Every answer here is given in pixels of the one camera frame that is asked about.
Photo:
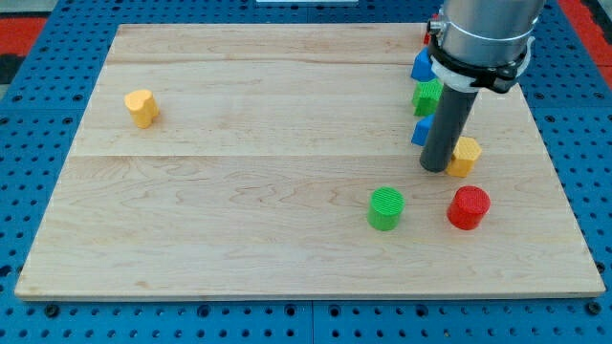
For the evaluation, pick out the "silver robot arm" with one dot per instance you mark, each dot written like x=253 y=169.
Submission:
x=487 y=33

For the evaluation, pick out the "red block behind arm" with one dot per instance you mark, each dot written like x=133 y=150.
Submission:
x=433 y=17

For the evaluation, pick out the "green cylinder block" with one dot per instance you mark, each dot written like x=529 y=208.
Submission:
x=385 y=208

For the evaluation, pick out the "wooden board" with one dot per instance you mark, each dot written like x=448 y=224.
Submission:
x=254 y=181

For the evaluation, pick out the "lower blue block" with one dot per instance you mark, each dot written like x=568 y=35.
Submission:
x=421 y=130

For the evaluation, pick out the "blue block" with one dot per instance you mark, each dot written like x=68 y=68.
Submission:
x=422 y=67
x=421 y=130

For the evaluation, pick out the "green star block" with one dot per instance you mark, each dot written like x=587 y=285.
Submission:
x=426 y=96

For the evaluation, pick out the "upper blue block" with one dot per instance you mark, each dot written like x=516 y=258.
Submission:
x=422 y=67

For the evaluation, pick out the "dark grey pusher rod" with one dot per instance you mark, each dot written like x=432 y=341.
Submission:
x=450 y=117

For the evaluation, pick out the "yellow hexagon block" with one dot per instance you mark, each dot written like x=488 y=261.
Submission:
x=466 y=153

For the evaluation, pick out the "red cylinder block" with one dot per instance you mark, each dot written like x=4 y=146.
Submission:
x=469 y=206

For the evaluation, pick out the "yellow heart block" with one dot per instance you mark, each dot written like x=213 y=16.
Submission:
x=142 y=106

